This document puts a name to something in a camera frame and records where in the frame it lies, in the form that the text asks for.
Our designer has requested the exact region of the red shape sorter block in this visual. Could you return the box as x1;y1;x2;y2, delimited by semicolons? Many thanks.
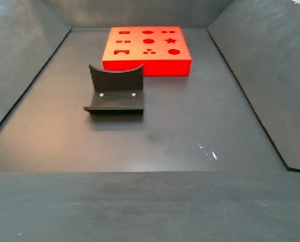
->
102;26;193;77

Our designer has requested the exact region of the black curved holder bracket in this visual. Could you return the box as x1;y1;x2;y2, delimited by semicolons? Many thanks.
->
83;65;145;113

